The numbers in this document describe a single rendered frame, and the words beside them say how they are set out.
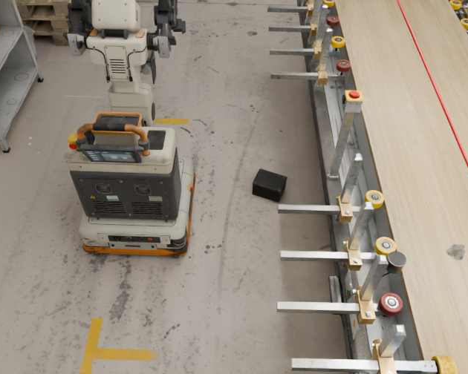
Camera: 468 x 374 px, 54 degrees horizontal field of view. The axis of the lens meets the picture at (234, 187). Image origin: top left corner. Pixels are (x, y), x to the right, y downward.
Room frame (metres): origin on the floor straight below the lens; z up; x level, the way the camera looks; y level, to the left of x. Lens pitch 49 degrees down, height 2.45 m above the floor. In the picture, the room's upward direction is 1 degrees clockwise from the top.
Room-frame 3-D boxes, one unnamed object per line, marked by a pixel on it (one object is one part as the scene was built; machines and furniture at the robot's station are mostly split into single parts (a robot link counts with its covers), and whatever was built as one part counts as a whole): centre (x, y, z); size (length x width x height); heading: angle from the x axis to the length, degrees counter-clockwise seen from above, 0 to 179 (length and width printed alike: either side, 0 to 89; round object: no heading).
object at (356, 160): (1.34, -0.50, 0.88); 0.04 x 0.04 x 0.48; 0
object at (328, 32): (2.34, -0.51, 0.86); 0.04 x 0.04 x 0.48; 0
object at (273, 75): (2.30, -0.42, 0.81); 0.43 x 0.03 x 0.04; 90
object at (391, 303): (0.80, -0.59, 0.85); 0.08 x 0.08 x 0.11
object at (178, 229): (1.84, 0.58, 0.16); 0.67 x 0.64 x 0.25; 179
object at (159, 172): (1.75, 0.59, 0.59); 0.55 x 0.34 x 0.83; 89
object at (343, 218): (1.31, -0.50, 0.81); 0.14 x 0.06 x 0.05; 0
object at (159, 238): (1.52, 0.57, 0.23); 0.41 x 0.02 x 0.08; 89
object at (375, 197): (1.30, -0.62, 0.85); 0.08 x 0.08 x 0.11
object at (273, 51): (2.55, -0.42, 0.81); 0.43 x 0.03 x 0.04; 90
